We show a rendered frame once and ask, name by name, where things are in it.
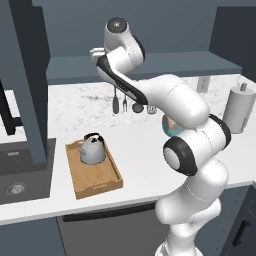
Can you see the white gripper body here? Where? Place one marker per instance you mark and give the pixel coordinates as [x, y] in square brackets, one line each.
[96, 53]

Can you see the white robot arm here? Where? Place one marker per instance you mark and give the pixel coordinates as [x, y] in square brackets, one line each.
[181, 100]

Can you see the dark grey cabinet door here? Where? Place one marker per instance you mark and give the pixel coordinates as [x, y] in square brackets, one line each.
[25, 83]
[230, 220]

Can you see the wooden tray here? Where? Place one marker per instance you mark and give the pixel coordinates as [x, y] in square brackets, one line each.
[96, 181]

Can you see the dark tall cabinet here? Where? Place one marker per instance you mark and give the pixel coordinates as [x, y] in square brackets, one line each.
[235, 40]

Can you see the blue-grey lower cabinet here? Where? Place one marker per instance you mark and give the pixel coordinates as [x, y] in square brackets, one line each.
[30, 238]

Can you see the dark grey lower cabinet door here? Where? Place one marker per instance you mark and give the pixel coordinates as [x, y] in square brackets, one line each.
[230, 220]

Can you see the black hanging spatula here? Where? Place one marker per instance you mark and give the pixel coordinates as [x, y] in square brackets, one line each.
[115, 105]

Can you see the black hanging fork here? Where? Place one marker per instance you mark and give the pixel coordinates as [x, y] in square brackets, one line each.
[124, 104]

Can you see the black hanging ladle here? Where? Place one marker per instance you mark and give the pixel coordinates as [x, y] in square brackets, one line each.
[136, 107]

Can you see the grey hanging whisk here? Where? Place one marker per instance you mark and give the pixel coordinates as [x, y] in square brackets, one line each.
[152, 109]

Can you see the teal bowl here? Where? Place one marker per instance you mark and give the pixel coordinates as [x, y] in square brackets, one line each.
[168, 130]

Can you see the black tap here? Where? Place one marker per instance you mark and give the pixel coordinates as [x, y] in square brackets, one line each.
[8, 116]

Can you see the dark grey sink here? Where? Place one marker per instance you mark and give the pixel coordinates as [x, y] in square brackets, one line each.
[23, 176]

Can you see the grey paper towel holder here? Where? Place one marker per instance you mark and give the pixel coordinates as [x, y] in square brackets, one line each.
[237, 110]

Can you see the round metal sink drain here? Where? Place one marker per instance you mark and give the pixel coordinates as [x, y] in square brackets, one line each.
[16, 189]

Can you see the grey dishwasher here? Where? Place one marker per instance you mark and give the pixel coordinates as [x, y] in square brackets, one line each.
[113, 236]

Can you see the blue-grey wall shelf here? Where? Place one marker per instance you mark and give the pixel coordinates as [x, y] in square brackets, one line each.
[186, 65]

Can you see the white wall outlet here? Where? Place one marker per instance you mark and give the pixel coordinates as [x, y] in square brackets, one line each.
[203, 84]

